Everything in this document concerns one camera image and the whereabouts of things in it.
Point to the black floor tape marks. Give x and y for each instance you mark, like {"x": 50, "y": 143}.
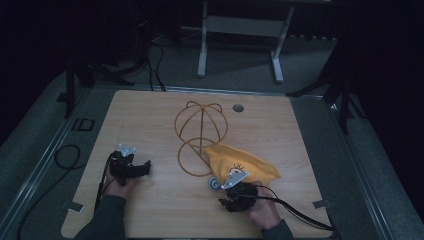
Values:
{"x": 83, "y": 124}

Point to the yellow cap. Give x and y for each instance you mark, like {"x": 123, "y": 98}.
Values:
{"x": 240, "y": 160}

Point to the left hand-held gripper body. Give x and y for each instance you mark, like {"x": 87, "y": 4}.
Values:
{"x": 124, "y": 166}

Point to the black tripod stand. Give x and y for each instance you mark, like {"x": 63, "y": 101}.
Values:
{"x": 343, "y": 96}
{"x": 86, "y": 71}

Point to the white metal desk frame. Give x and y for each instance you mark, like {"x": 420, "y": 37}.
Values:
{"x": 245, "y": 26}

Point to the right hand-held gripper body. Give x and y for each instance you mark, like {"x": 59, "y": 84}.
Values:
{"x": 238, "y": 193}

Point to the grey tape strip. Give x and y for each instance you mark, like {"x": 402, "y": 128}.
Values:
{"x": 75, "y": 206}
{"x": 322, "y": 203}

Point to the grey round table grommet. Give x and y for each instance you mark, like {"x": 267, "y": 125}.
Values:
{"x": 238, "y": 108}

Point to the person's right hand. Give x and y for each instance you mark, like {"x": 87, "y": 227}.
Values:
{"x": 265, "y": 208}

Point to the person's left hand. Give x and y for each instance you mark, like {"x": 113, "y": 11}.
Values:
{"x": 120, "y": 189}

